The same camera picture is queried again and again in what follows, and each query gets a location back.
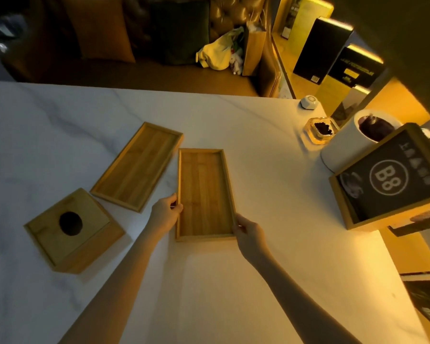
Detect person's right hand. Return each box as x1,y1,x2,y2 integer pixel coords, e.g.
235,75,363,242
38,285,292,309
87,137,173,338
232,213,272,266

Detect person's left hand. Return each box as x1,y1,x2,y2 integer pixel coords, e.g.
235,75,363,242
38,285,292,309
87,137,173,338
145,193,184,241

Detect bamboo tray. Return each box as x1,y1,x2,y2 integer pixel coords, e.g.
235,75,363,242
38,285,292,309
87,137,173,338
175,148,237,242
90,122,184,213

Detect person's right forearm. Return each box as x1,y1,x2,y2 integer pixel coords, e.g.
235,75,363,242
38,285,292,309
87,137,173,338
250,249,363,344

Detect person's left forearm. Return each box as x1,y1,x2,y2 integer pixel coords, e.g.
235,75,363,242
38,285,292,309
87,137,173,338
58,228,165,344

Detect bamboo tissue box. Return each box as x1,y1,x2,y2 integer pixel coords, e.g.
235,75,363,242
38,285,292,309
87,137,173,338
24,188,126,275

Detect glass ashtray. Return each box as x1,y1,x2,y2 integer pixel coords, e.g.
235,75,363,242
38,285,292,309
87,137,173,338
303,117,340,145

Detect white cylindrical bin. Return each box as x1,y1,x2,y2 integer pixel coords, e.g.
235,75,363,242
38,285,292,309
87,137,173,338
320,109,404,174

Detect brown leather sofa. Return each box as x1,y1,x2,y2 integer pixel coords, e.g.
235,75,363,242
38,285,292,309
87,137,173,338
0,0,282,98

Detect white call button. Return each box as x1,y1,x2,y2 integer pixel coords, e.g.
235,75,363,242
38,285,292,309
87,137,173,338
300,95,319,111

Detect white plush toy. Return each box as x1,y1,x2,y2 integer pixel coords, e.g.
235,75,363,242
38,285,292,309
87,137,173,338
230,49,244,76

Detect wooden framed black sign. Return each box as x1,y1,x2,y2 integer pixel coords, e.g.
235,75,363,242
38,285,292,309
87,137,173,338
328,123,430,232

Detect grey box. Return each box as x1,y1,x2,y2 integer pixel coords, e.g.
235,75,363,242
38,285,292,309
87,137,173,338
330,85,372,128

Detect pale yellow plastic bag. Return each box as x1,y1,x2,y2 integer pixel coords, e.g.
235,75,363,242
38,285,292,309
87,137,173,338
196,27,244,71

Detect black bin liner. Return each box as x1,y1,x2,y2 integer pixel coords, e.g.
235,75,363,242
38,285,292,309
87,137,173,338
357,115,396,142

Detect brown paper bag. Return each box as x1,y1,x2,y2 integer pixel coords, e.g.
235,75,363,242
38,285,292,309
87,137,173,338
242,21,268,77

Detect dark green cushion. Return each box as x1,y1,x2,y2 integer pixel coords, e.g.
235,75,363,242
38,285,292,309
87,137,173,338
150,0,211,65

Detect tall black box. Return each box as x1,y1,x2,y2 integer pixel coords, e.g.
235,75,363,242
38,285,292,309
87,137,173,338
293,16,355,86

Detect black box with yellow label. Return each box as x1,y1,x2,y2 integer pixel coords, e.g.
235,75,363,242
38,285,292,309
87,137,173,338
328,43,385,89

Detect orange cushion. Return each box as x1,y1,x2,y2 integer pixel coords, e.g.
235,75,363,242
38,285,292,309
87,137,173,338
62,0,136,64

